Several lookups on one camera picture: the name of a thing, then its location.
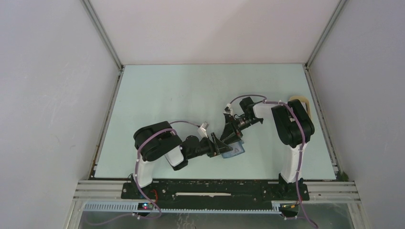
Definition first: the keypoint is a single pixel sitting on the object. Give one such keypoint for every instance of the aluminium frame rail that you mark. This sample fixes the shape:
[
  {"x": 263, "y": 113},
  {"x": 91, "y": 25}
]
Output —
[{"x": 319, "y": 192}]

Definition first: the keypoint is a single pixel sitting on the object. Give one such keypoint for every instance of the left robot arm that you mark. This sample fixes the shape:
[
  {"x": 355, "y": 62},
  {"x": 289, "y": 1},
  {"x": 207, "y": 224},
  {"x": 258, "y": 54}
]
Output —
[{"x": 161, "y": 140}]

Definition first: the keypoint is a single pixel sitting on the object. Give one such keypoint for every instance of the beige oval tray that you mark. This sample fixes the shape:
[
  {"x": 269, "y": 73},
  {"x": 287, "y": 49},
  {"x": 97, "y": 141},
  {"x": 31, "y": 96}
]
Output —
[{"x": 305, "y": 102}]

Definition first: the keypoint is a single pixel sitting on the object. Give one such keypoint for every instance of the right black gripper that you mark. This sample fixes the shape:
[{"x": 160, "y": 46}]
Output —
[{"x": 231, "y": 132}]

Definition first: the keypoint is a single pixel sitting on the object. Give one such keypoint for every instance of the blue card holder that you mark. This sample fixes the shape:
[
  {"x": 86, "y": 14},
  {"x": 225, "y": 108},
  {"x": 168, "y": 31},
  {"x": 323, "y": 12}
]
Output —
[{"x": 237, "y": 149}]

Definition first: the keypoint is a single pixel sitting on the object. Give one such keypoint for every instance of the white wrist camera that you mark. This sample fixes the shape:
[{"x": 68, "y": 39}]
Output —
[
  {"x": 229, "y": 110},
  {"x": 202, "y": 130}
]

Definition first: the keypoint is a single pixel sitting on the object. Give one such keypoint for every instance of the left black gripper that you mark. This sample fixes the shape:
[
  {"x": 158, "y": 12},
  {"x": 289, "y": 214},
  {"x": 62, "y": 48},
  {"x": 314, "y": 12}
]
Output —
[{"x": 216, "y": 147}]

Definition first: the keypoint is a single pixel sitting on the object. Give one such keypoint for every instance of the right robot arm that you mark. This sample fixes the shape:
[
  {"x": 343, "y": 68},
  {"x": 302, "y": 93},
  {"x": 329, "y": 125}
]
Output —
[{"x": 292, "y": 121}]

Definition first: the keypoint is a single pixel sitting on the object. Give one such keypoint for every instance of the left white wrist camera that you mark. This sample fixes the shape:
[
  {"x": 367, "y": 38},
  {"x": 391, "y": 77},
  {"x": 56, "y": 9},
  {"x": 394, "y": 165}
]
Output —
[{"x": 202, "y": 130}]

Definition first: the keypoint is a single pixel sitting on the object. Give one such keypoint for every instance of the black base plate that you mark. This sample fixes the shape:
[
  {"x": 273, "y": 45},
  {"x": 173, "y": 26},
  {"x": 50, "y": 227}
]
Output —
[{"x": 245, "y": 193}]

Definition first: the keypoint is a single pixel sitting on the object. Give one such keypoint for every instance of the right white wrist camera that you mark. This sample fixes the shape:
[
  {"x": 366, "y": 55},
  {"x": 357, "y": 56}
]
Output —
[{"x": 229, "y": 110}]

